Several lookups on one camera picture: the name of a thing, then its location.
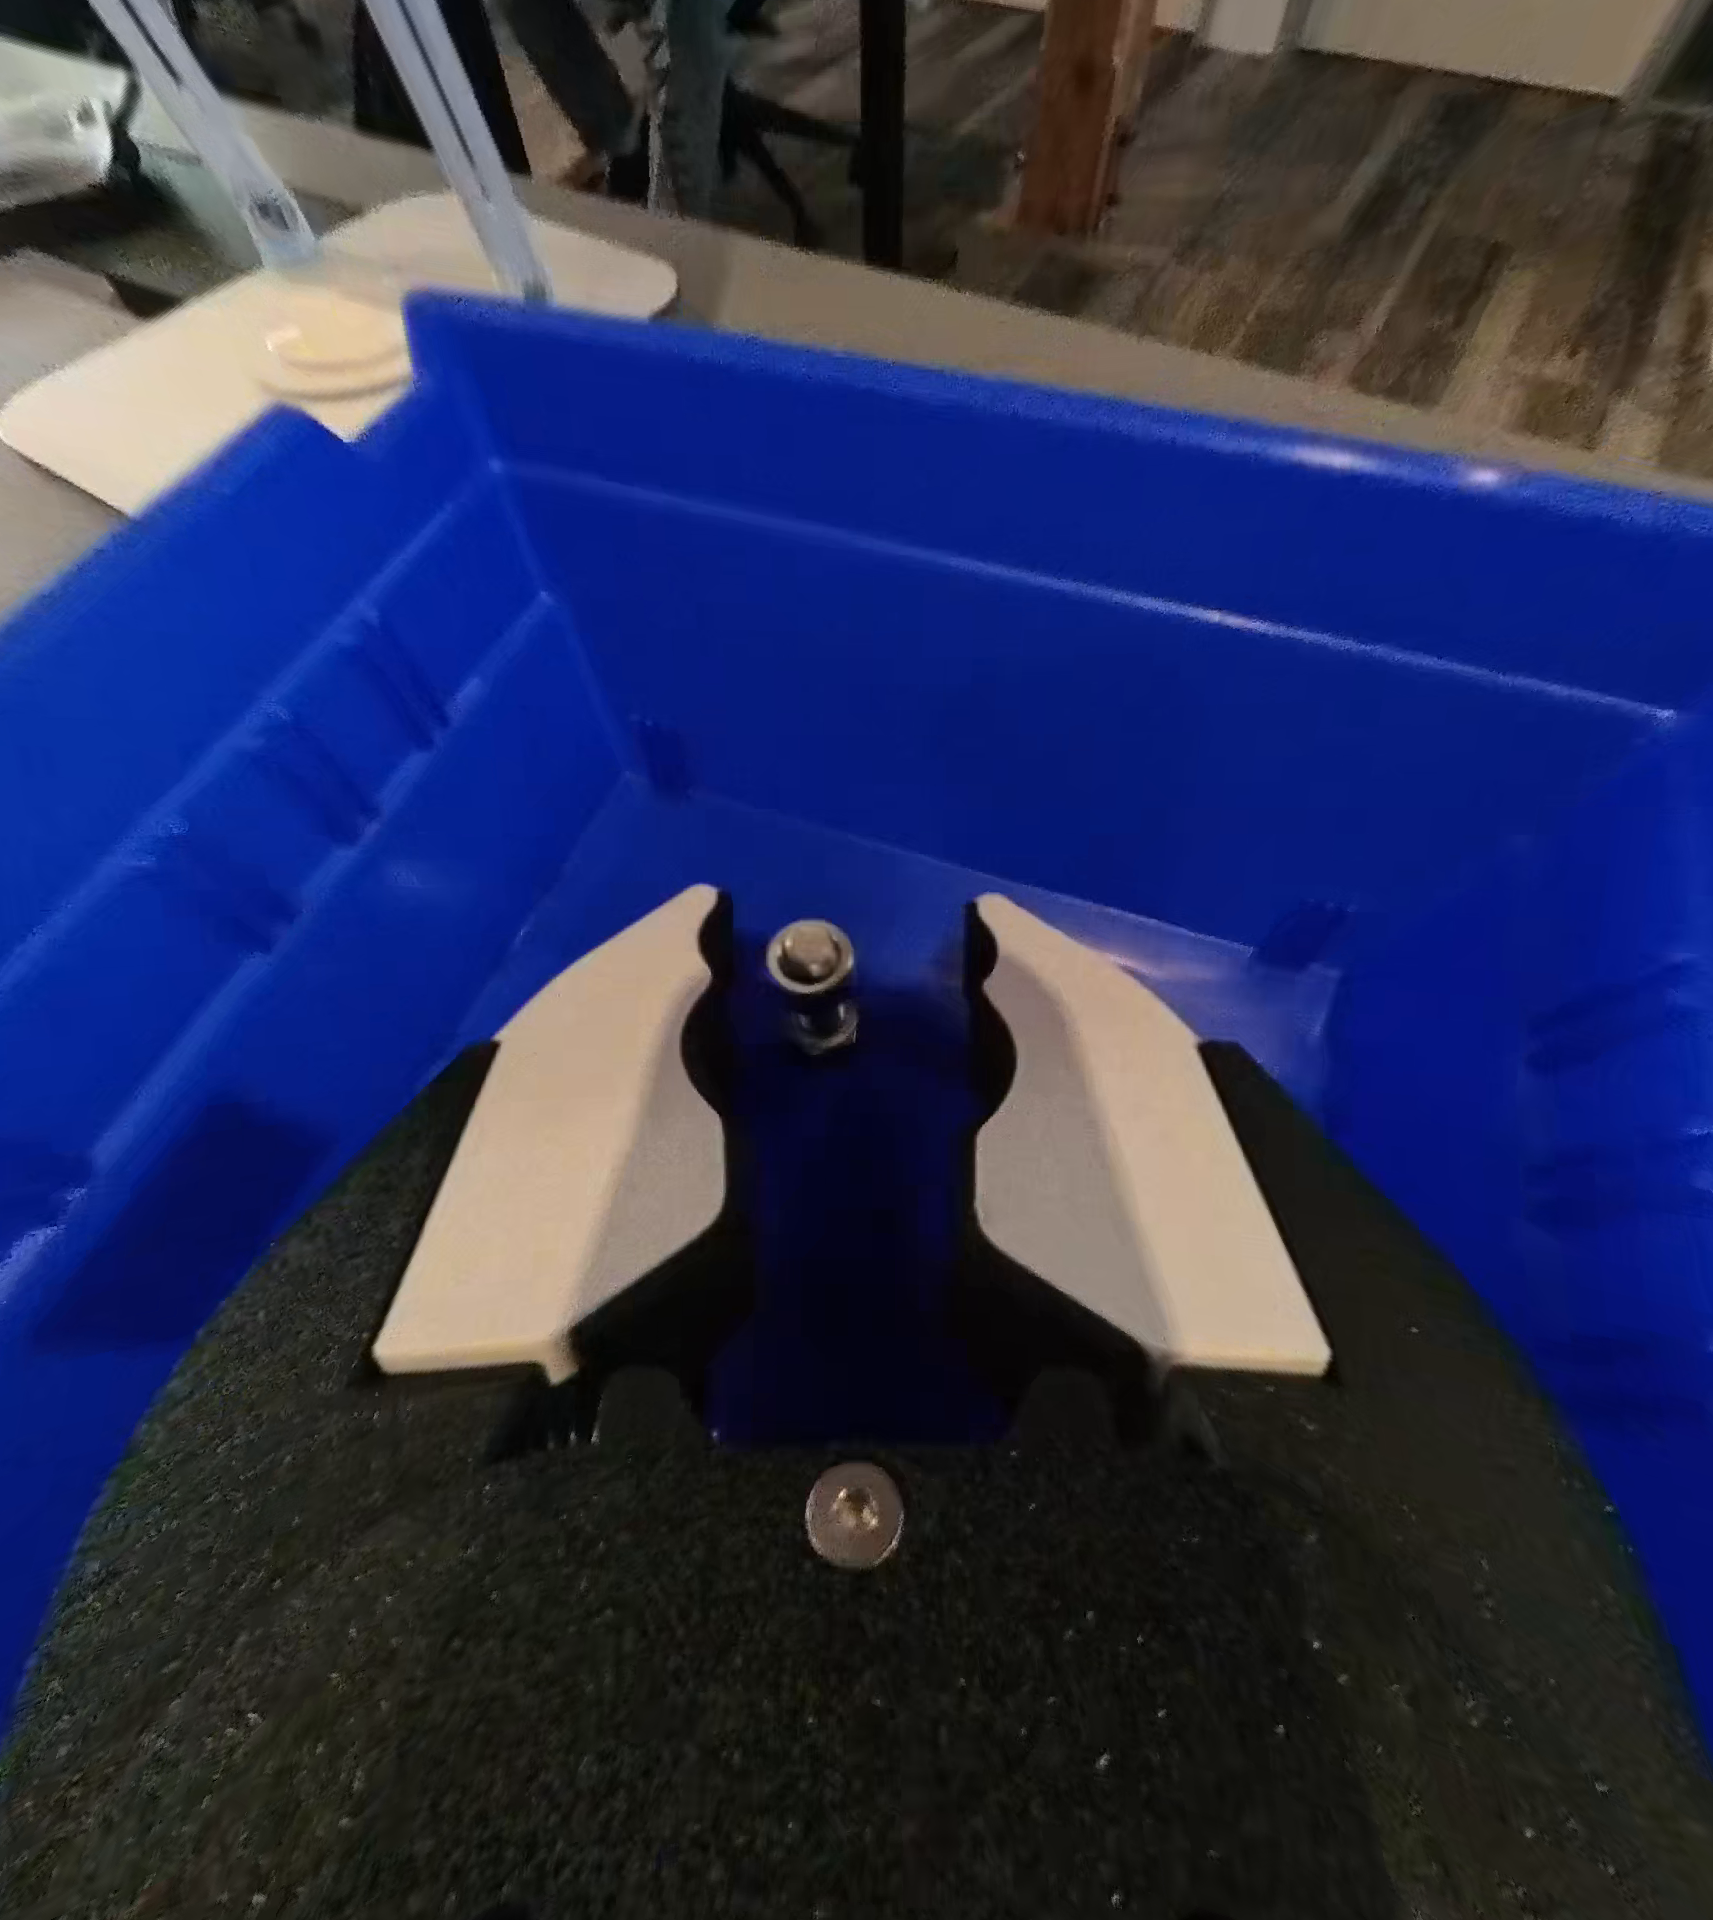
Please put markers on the wooden support post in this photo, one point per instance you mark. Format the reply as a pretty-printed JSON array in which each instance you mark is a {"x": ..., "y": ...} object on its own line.
[{"x": 1089, "y": 104}]

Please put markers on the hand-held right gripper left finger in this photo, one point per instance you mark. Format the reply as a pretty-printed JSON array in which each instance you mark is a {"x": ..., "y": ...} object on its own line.
[{"x": 557, "y": 1184}]

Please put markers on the steel hex bolt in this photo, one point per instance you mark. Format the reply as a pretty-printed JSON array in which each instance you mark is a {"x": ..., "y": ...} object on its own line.
[{"x": 811, "y": 955}]

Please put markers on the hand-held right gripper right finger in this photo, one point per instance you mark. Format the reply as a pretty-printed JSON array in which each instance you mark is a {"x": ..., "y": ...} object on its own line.
[{"x": 1142, "y": 1200}]

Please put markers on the instruction sheet on wooden stand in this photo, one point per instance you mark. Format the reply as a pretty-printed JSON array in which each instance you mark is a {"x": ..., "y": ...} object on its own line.
[{"x": 152, "y": 406}]

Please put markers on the blue plastic bin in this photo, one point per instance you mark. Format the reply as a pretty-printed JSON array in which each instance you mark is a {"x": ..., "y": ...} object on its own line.
[{"x": 1097, "y": 677}]

